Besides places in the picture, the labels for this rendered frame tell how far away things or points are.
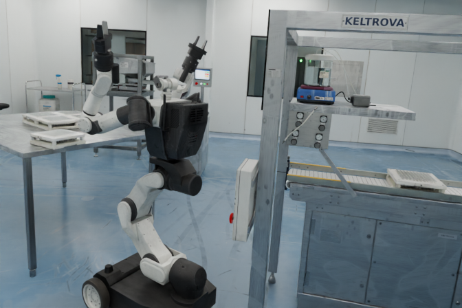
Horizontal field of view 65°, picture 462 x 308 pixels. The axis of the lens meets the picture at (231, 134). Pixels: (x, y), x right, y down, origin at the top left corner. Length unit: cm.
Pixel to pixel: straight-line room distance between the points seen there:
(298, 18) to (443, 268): 164
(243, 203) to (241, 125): 593
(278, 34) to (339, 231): 130
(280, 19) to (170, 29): 608
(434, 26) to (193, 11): 619
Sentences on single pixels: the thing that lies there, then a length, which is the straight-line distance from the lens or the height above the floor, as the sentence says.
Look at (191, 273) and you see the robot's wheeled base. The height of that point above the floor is 34.
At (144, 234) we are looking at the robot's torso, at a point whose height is 44.
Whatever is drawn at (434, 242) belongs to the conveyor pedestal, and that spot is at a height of 57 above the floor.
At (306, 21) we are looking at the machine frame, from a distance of 128.
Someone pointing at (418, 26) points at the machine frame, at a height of 160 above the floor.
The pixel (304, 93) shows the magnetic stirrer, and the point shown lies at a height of 132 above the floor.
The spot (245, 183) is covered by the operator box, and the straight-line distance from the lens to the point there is 124.
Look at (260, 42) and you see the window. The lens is 707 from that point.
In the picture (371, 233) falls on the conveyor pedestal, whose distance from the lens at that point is 222.
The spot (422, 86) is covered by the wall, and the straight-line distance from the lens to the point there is 770.
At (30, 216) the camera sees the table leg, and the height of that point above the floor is 43.
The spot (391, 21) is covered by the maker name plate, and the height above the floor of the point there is 161.
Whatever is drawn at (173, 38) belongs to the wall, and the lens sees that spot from 727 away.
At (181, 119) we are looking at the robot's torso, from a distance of 177.
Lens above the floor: 145
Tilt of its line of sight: 11 degrees down
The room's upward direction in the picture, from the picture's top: 3 degrees clockwise
